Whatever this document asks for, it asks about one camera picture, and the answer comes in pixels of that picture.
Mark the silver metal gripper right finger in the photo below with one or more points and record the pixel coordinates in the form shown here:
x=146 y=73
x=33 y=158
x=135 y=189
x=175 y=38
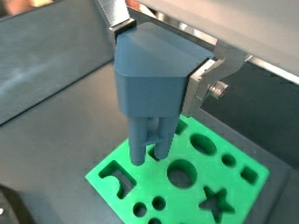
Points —
x=205 y=82

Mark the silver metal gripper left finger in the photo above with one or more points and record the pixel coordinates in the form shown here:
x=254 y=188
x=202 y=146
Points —
x=119 y=22

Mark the blue three prong object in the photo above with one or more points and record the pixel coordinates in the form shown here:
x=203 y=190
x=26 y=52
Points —
x=154 y=62

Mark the black object at corner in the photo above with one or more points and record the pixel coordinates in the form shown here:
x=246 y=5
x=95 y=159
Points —
x=14 y=211

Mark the green shape sorter board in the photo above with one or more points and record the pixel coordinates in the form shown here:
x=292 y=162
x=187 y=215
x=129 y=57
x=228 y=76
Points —
x=205 y=184

